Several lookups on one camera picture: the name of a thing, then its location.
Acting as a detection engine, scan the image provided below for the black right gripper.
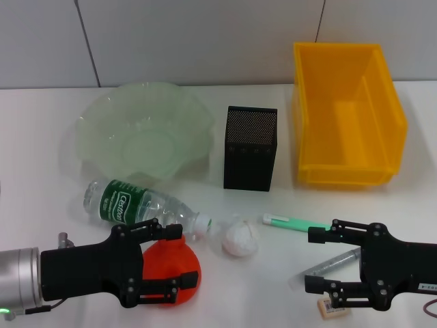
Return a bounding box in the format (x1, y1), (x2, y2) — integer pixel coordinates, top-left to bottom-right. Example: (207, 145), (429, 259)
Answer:
(304, 219), (437, 312)

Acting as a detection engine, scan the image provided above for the grey marker pen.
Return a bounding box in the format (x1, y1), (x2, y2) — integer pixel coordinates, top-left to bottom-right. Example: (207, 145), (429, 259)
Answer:
(288, 247), (362, 286)

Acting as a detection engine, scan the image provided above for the mint green white pen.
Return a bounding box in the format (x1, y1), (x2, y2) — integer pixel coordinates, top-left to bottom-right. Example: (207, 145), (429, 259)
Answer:
(262, 213), (334, 234)

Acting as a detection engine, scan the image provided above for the thin left arm cable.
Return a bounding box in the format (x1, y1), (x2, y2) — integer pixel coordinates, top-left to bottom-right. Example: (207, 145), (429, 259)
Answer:
(25, 299), (66, 314)

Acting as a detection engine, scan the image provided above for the beige eraser with barcode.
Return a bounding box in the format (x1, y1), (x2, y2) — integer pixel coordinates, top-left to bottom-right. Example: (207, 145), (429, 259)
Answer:
(316, 297), (352, 320)

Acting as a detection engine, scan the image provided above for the black mesh pen holder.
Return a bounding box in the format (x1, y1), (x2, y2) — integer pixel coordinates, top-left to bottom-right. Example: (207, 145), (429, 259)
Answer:
(223, 105), (278, 192)

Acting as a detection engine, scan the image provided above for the yellow plastic bin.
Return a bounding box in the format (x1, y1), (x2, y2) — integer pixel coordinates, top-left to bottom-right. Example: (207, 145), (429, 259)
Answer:
(292, 41), (409, 187)

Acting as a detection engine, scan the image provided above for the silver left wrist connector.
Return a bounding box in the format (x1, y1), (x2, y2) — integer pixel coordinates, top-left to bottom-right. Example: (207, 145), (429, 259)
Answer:
(57, 232), (75, 249)

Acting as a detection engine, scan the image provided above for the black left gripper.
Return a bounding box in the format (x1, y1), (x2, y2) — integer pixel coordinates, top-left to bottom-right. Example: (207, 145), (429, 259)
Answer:
(40, 218), (199, 309)

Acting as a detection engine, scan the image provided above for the red-orange orange fruit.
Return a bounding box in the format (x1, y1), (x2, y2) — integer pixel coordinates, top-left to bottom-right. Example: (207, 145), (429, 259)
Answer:
(141, 234), (203, 310)

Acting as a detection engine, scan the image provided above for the white paper ball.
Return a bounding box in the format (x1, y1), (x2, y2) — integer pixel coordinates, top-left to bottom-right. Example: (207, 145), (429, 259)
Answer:
(218, 214), (260, 257)

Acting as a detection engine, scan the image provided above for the green glass fruit plate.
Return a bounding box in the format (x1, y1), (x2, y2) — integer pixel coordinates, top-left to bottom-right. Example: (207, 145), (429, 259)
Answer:
(74, 81), (216, 182)

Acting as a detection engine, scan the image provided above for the clear green-label water bottle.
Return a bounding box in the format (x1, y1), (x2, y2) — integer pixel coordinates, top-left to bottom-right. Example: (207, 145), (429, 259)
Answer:
(83, 178), (213, 240)

